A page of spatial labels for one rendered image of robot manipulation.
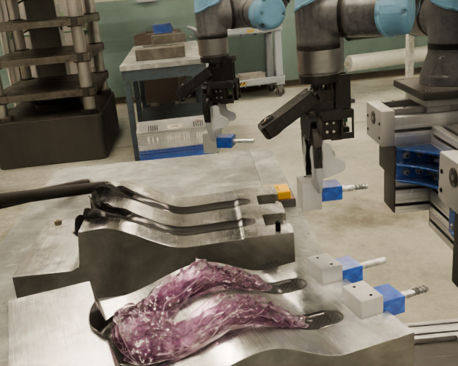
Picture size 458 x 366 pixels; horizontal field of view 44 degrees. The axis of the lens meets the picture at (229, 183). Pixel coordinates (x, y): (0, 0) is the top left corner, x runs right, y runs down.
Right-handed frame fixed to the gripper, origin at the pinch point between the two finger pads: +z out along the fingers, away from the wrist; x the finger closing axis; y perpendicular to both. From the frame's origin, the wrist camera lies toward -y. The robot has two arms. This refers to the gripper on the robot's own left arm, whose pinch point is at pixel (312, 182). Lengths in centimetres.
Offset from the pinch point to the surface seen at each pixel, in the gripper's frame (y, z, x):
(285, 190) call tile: -0.2, 11.3, 28.1
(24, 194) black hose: -62, 6, 31
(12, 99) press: -163, 35, 389
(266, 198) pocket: -7.0, 6.9, 12.5
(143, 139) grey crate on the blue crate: -55, 64, 318
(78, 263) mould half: -43.8, 8.4, -5.0
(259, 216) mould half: -10.2, 6.0, 0.9
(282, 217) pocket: -5.7, 7.0, 1.6
